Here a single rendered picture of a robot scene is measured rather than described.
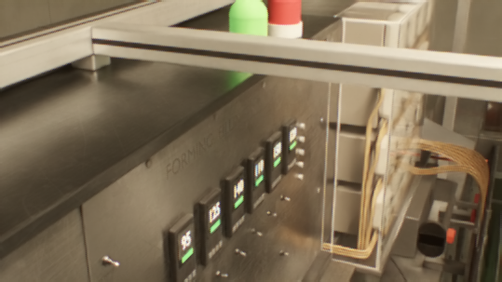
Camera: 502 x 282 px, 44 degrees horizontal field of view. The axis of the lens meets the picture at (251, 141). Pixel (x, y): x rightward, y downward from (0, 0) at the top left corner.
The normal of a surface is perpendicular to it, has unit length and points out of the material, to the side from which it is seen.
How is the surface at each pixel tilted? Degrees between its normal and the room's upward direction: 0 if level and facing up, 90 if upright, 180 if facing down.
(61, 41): 90
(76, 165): 0
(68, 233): 90
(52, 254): 90
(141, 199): 90
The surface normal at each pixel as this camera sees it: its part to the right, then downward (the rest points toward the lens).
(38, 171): 0.00, -0.93
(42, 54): 0.92, 0.14
